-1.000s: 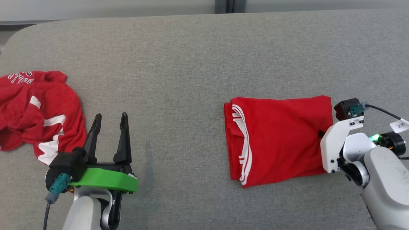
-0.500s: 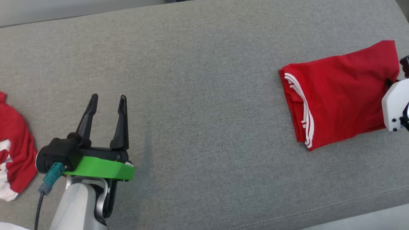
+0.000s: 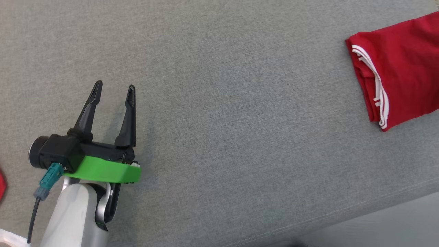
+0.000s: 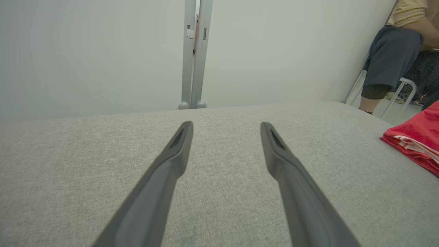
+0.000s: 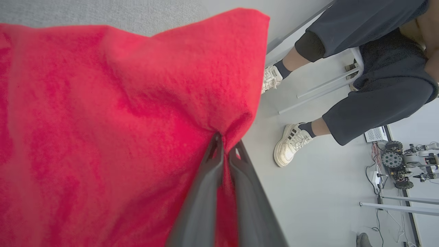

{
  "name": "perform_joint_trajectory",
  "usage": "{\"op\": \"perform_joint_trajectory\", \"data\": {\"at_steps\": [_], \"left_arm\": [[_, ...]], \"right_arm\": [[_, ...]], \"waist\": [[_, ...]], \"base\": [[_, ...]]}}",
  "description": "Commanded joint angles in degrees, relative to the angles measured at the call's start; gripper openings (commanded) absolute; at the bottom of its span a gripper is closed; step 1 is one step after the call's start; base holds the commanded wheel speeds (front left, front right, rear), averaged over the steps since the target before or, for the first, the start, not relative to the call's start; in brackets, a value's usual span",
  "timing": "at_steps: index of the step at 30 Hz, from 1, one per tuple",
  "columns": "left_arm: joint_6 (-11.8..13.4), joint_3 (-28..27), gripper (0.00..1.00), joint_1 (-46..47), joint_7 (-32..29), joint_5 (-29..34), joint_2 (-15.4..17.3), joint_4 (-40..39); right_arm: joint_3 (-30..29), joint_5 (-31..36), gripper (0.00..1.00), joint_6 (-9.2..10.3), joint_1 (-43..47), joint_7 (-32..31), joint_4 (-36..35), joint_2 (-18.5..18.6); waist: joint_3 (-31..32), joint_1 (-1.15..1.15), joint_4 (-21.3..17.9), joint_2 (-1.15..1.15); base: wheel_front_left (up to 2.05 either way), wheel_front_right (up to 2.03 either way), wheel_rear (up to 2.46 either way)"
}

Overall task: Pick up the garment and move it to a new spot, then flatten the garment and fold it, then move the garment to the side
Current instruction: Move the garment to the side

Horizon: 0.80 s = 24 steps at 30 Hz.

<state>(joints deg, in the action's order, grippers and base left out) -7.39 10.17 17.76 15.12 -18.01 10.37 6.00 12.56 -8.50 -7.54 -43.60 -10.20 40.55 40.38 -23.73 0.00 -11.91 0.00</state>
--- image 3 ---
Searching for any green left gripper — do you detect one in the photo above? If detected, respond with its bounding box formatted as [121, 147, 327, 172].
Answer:
[28, 80, 142, 184]

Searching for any red and white garment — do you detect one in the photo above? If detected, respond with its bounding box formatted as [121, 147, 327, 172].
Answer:
[0, 168, 7, 203]

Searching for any red number 23 jersey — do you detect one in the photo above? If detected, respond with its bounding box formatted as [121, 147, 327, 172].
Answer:
[345, 11, 439, 132]

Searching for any teal left cable connector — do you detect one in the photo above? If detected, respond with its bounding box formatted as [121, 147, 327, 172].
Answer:
[33, 162, 65, 201]

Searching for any black left camera cable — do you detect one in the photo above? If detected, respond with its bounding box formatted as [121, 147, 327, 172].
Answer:
[27, 197, 42, 245]

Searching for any white left cable tag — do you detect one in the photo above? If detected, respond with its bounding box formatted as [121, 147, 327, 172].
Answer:
[0, 228, 29, 247]

